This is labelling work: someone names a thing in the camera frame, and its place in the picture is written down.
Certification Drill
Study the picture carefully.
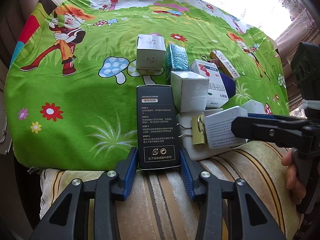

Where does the small white box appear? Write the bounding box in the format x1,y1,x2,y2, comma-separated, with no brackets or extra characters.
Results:
240,99,266,114

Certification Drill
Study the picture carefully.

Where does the dark blue box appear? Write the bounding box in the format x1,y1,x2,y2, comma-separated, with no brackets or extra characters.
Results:
220,73,236,99

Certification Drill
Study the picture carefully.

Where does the gold binder clip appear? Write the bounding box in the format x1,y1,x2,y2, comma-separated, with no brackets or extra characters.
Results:
177,113,207,145

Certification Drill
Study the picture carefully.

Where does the striped plush cushion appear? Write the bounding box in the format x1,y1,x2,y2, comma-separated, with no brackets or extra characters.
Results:
40,141,303,239

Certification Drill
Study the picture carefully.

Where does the pink binder clip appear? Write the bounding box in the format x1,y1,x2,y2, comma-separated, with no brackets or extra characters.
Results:
201,55,220,68

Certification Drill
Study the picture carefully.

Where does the black instruction box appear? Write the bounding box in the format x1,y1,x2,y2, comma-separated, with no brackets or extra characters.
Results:
137,85,181,170

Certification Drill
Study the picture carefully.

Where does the cream ornate drawer cabinet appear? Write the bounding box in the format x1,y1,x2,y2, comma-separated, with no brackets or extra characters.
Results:
0,61,12,155

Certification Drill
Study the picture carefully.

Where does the person right hand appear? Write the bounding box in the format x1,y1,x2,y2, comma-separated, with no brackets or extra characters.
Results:
281,148,306,205

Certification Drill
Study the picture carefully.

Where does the gold white dental box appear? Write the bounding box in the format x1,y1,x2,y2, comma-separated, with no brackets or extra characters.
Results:
210,50,240,80

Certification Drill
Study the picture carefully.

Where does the white text printed box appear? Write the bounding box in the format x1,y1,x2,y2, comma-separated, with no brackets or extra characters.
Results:
204,106,248,150

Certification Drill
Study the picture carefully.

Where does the teal patterned box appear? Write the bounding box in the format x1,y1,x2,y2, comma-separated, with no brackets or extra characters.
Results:
164,43,190,82

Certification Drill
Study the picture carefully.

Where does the cartoon green tablecloth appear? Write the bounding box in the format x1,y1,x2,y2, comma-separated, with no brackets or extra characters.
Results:
4,0,289,170

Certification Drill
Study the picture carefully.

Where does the flat white box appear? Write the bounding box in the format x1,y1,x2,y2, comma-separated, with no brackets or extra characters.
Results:
176,108,231,161

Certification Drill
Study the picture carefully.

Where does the white diamond logo box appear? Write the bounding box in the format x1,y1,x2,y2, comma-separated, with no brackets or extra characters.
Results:
136,34,166,71

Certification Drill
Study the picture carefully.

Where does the plain white cube box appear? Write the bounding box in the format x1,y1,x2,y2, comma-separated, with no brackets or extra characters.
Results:
170,71,209,113

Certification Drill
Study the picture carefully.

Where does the pink curtain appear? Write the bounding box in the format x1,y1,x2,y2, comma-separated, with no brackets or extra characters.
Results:
276,9,319,110

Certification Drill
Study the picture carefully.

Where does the white medicine box red logo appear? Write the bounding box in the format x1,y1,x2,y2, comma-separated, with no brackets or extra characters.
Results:
190,59,229,108

